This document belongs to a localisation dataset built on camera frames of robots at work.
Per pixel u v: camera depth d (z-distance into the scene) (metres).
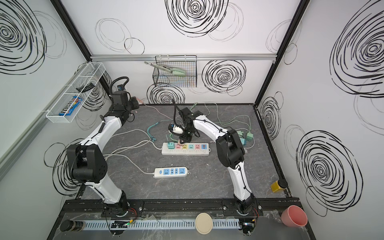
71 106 0.67
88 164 0.46
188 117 0.68
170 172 0.83
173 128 0.82
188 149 0.92
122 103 0.68
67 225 0.61
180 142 0.89
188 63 0.94
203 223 0.64
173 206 0.75
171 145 0.89
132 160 0.90
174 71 0.91
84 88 0.75
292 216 0.63
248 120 1.06
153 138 0.99
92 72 0.92
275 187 0.75
